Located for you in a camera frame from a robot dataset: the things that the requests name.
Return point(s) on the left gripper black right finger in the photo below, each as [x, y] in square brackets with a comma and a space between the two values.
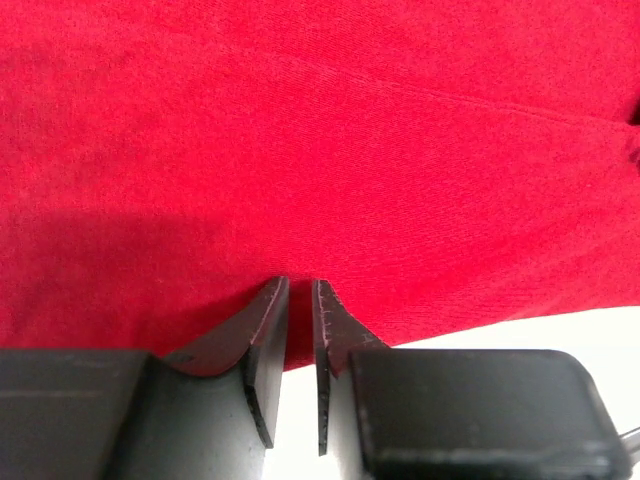
[387, 413]

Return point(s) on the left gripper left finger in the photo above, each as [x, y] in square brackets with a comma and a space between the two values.
[206, 411]

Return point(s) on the red t shirt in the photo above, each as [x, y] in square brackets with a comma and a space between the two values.
[444, 164]

